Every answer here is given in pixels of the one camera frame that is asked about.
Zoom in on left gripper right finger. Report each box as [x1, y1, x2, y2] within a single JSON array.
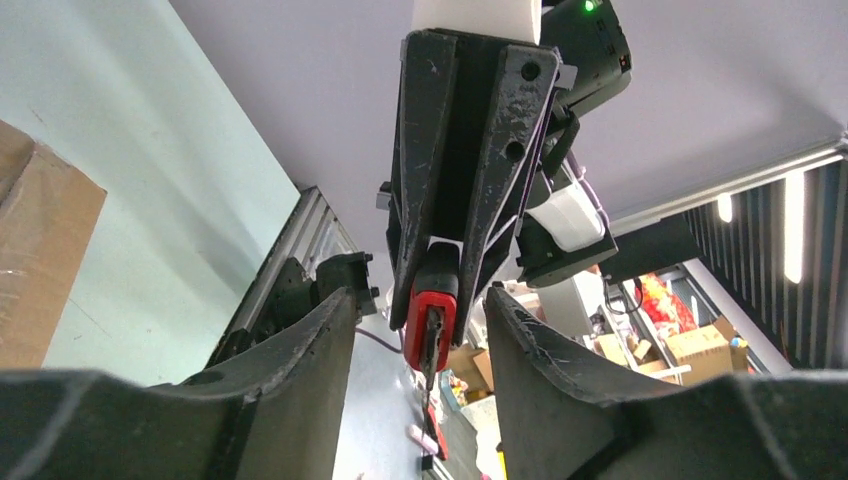
[[484, 288, 847, 479]]

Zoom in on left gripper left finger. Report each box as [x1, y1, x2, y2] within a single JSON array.
[[1, 289, 358, 479]]

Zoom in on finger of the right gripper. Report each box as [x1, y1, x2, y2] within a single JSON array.
[[457, 44, 561, 344], [390, 30, 457, 330]]

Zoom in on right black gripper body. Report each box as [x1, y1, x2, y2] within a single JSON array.
[[376, 26, 581, 319]]

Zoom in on red black utility knife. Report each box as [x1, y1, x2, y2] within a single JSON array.
[[403, 242, 459, 391]]

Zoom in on brown cardboard express box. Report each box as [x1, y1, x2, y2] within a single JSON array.
[[1, 123, 107, 369]]

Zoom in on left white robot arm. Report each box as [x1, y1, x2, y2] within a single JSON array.
[[1, 253, 847, 479]]

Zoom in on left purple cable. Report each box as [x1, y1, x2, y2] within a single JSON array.
[[354, 325, 405, 356]]

